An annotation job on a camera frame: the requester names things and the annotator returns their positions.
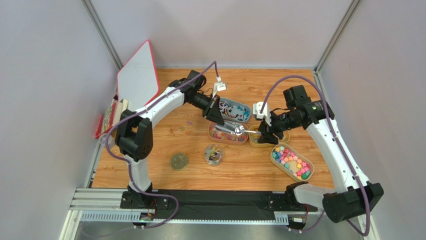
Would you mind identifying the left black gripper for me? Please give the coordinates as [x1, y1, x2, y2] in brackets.
[188, 92, 226, 126]

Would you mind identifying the yellow tray of popsicle candies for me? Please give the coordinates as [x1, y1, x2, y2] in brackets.
[248, 124, 291, 148]

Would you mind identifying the pink tray of gummy candies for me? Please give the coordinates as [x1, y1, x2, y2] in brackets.
[207, 122, 249, 146]

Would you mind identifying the silver metal scoop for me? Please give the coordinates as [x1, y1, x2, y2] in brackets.
[215, 121, 261, 136]

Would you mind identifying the clear plastic jar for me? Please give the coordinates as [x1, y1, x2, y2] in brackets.
[204, 144, 224, 166]

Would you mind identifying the beige tray of star candies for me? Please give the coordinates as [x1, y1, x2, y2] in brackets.
[269, 143, 315, 182]

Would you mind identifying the gold metal jar lid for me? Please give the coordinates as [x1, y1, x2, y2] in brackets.
[169, 153, 189, 171]

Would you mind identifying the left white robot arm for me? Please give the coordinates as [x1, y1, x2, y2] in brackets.
[115, 70, 227, 200]

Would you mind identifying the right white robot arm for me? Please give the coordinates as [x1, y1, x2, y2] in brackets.
[252, 85, 384, 223]

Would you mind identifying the blue tray of lollipops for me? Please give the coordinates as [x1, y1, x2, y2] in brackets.
[219, 97, 251, 124]

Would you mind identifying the white board with red edge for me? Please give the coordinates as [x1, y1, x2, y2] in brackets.
[117, 40, 160, 111]

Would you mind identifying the stack of books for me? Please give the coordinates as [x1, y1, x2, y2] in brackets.
[94, 98, 129, 139]

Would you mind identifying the small clear plastic cup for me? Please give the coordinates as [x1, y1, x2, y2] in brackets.
[99, 133, 115, 149]

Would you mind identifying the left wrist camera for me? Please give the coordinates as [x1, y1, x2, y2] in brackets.
[212, 76, 227, 97]

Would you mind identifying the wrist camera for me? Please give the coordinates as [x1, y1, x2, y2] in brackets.
[252, 101, 272, 127]
[212, 76, 227, 97]

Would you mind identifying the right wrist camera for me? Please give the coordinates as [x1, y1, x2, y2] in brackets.
[252, 101, 272, 127]

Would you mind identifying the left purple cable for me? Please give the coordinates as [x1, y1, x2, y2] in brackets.
[104, 60, 221, 230]

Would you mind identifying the purple cable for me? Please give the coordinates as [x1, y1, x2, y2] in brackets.
[104, 60, 221, 230]
[259, 75, 371, 237]

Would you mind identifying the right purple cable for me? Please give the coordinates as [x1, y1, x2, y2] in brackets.
[259, 75, 371, 237]

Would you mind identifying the aluminium frame rail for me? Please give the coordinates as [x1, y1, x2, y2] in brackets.
[68, 187, 372, 225]

